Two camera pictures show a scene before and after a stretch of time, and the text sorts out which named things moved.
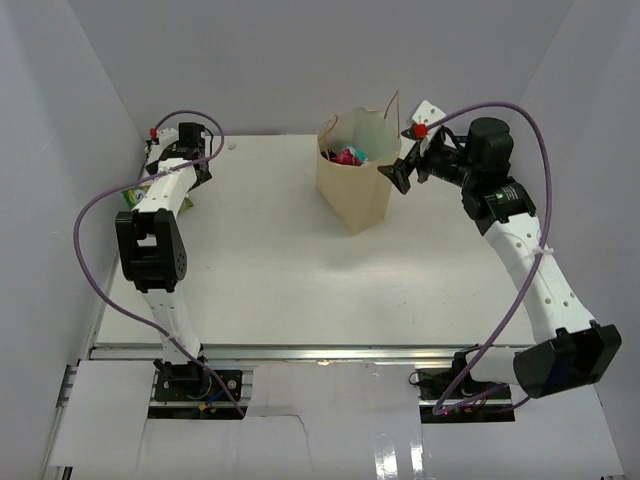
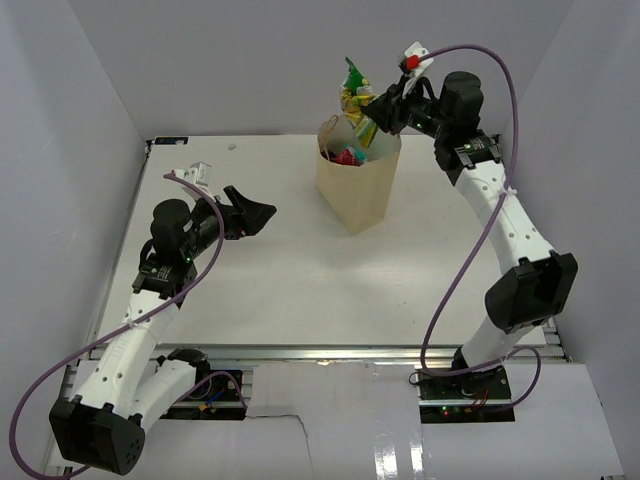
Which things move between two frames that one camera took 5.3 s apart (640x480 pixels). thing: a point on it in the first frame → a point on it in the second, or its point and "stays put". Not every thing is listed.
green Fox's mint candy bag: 360,154 stays put
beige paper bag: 359,196 stays put
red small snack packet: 347,158 stays put
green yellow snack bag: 134,195 → 355,91
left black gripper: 200,180 → 237,225
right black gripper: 402,169 → 387,117
